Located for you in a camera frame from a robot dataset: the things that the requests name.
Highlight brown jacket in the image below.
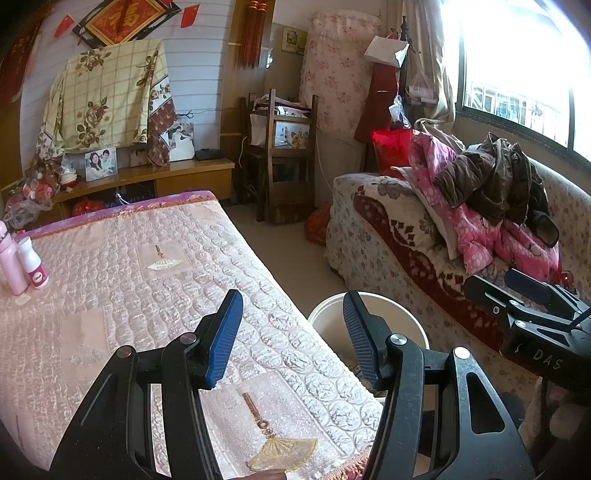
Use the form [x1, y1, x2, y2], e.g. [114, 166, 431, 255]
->
[434, 133, 550, 227]

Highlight pile of clothes on sofa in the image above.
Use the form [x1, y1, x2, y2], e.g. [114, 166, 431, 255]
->
[409, 131, 561, 284]

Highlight white wedding photo print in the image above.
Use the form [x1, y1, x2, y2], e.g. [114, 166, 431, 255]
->
[159, 122, 195, 162]

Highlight flower and toy clutter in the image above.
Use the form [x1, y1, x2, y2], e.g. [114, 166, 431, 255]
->
[0, 152, 71, 232]

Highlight beige curtain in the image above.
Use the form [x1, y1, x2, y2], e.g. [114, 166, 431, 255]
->
[402, 0, 467, 124]

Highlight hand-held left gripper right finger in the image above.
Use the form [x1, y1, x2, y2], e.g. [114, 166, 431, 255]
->
[342, 291, 536, 480]

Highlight white pill bottle pink label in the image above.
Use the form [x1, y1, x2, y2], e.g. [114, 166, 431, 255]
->
[17, 237, 49, 291]

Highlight dark wooden chair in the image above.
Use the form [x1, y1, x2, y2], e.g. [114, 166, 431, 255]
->
[240, 90, 319, 225]

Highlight small wall picture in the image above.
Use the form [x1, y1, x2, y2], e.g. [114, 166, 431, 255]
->
[282, 26, 308, 56]

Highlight clear hanging plastic bag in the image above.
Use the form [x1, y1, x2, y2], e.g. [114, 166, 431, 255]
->
[408, 71, 438, 105]

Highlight white pillow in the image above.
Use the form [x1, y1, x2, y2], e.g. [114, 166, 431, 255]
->
[401, 165, 463, 260]

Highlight window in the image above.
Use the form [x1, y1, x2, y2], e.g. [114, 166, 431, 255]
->
[455, 0, 591, 163]

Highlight black glossy curved object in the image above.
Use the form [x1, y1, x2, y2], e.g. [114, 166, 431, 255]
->
[526, 211, 560, 248]

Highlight sofa with floral red cover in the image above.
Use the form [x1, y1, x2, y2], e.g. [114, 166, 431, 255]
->
[325, 157, 591, 407]

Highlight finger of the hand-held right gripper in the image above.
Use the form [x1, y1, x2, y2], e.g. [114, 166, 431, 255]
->
[464, 274, 574, 327]
[505, 270, 588, 318]

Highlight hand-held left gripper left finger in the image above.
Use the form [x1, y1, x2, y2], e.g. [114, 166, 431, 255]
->
[48, 289, 245, 480]

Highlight pink metal bottle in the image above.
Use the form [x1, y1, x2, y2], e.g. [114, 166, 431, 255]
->
[0, 220, 29, 296]

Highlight colourful picture board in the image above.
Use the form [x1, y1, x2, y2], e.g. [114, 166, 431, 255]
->
[274, 122, 311, 149]

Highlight floral fabric covered cabinet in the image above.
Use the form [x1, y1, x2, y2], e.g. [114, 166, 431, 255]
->
[300, 11, 383, 195]

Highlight framed couple photo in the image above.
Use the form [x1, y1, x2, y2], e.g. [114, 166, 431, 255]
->
[84, 148, 119, 182]

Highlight white plastic bucket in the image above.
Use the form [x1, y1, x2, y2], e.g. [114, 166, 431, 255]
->
[307, 295, 431, 398]

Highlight white hanging paper bag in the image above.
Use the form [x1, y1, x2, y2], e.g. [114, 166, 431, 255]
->
[364, 35, 410, 70]

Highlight dark red hanging garment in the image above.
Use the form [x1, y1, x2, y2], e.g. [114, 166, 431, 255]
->
[355, 60, 401, 145]

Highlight yellow floral blanket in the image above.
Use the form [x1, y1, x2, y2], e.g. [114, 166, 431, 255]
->
[37, 39, 178, 167]

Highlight pink quilted mattress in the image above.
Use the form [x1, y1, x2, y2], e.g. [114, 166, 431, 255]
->
[0, 190, 386, 480]

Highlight red hanging tassels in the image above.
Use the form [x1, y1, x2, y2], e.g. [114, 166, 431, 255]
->
[239, 0, 269, 71]

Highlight red gold wall plaque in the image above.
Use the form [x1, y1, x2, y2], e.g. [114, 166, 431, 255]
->
[73, 0, 184, 48]

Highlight orange red floor bag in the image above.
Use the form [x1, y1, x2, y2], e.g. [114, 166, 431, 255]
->
[305, 200, 334, 246]

